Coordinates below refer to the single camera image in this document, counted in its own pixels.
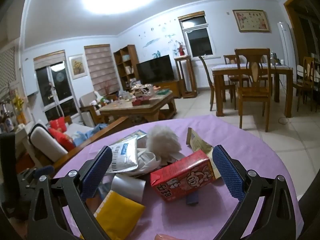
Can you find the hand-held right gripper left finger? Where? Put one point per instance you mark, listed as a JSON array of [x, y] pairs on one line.
[[96, 172]]

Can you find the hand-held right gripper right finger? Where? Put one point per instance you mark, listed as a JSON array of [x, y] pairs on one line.
[[228, 173]]

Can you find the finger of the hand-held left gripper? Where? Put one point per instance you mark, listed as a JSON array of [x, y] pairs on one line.
[[46, 170]]

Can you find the brown paper packet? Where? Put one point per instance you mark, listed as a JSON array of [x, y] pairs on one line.
[[197, 140]]

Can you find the red drink carton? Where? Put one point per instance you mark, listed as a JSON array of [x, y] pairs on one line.
[[180, 175]]

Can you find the white fluffy ball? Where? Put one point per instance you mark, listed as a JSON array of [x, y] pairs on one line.
[[162, 140]]

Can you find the person's right hand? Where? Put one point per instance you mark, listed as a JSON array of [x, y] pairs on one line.
[[165, 237]]

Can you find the white sofa cushion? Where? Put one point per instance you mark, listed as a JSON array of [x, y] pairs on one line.
[[42, 142]]

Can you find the silver foil barcode packet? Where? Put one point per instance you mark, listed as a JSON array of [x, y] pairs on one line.
[[125, 157]]

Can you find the large red cushion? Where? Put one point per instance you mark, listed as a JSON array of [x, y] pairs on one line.
[[62, 140]]

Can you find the grey crumpled wrapper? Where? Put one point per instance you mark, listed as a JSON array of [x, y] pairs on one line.
[[127, 187]]

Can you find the blue cloth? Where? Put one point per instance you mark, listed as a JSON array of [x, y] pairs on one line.
[[82, 137]]

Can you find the small blue object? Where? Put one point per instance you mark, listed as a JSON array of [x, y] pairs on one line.
[[192, 199]]

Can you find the wooden sofa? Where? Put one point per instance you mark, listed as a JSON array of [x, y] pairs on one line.
[[107, 128]]

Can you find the yellow packet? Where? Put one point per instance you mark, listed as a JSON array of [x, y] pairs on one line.
[[117, 212]]

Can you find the small red cushion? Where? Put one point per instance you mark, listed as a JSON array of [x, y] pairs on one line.
[[58, 124]]

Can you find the white plastic bag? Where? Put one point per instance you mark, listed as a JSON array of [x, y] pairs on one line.
[[147, 161]]

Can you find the yellow flowers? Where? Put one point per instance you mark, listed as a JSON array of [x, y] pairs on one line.
[[18, 102]]

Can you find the purple tablecloth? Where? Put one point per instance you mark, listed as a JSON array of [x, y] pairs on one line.
[[200, 220]]

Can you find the blue printed flat packet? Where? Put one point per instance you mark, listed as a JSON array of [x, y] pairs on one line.
[[136, 135]]

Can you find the wooden armchair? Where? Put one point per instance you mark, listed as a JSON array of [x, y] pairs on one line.
[[86, 102]]

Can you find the wooden coffee table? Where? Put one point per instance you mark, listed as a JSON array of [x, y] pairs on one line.
[[130, 108]]

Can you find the glass balcony door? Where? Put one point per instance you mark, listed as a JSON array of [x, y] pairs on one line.
[[56, 90]]

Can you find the wooden chair with splat back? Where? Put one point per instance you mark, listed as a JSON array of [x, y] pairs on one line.
[[253, 92]]

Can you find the wooden chair with curved back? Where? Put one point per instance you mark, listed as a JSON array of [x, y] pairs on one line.
[[220, 86]]

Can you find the pile of toys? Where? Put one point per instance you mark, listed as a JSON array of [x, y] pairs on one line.
[[142, 93]]

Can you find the wooden dining table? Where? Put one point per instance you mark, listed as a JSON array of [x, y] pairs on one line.
[[225, 71]]

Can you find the wooden television cabinet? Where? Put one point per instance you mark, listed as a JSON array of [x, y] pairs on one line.
[[172, 87]]

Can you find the patterned roller blind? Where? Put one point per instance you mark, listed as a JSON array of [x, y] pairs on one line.
[[101, 67]]

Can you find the framed sunflower picture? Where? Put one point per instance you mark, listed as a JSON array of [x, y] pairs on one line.
[[78, 66]]

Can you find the wooden dining chair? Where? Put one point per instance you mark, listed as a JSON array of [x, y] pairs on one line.
[[307, 67], [230, 60]]

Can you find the black flat television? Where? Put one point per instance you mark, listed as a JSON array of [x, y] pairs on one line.
[[155, 70]]

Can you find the wooden bookshelf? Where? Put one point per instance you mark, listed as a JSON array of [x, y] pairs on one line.
[[135, 60]]

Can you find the tall wooden plant stand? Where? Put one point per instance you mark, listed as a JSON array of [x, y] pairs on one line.
[[186, 60]]

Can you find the metal kettle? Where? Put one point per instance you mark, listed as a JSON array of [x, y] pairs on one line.
[[274, 58]]

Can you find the red flower vase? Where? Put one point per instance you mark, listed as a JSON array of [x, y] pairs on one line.
[[181, 50]]

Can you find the white framed window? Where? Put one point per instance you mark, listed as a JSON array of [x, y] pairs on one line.
[[197, 38]]

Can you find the white standing air conditioner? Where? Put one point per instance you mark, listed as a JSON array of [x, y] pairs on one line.
[[286, 45]]

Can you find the framed floral picture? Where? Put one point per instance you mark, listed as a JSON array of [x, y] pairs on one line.
[[251, 21]]

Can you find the white wall radiator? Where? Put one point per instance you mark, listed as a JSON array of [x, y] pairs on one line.
[[203, 76]]

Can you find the wooden door frame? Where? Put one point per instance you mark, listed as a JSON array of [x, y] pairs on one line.
[[290, 12]]

